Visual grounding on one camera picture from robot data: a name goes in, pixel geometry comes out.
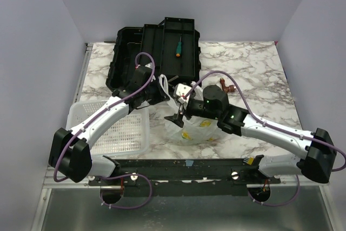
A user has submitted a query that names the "brown pipe fitting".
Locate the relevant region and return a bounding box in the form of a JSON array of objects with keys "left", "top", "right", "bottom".
[{"left": 219, "top": 78, "right": 237, "bottom": 94}]

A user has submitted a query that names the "white perforated plastic basket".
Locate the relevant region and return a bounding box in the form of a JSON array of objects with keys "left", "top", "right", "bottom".
[{"left": 66, "top": 100, "right": 150, "bottom": 156}]

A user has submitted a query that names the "black plastic toolbox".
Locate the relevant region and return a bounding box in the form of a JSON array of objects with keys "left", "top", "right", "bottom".
[{"left": 105, "top": 17, "right": 201, "bottom": 91}]

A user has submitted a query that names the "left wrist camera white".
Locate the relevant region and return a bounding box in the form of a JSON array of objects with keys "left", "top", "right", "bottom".
[{"left": 135, "top": 62, "right": 154, "bottom": 74}]

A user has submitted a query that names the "white plastic bag lemon print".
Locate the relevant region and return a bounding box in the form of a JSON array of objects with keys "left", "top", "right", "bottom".
[{"left": 158, "top": 74, "right": 222, "bottom": 146}]

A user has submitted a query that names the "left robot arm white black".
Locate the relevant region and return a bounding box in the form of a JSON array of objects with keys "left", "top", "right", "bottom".
[{"left": 48, "top": 66, "right": 169, "bottom": 185}]

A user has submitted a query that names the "green handled screwdriver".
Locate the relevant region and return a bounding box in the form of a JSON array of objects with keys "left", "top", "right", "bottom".
[{"left": 175, "top": 35, "right": 182, "bottom": 57}]

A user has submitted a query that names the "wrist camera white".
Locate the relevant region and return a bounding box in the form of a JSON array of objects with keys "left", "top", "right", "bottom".
[
  {"left": 135, "top": 62, "right": 154, "bottom": 74},
  {"left": 174, "top": 83, "right": 191, "bottom": 105}
]

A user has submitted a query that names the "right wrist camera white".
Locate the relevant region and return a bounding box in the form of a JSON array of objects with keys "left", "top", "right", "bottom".
[{"left": 174, "top": 83, "right": 191, "bottom": 105}]

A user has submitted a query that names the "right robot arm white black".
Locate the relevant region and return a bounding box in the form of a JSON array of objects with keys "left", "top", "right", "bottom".
[{"left": 166, "top": 84, "right": 336, "bottom": 183}]

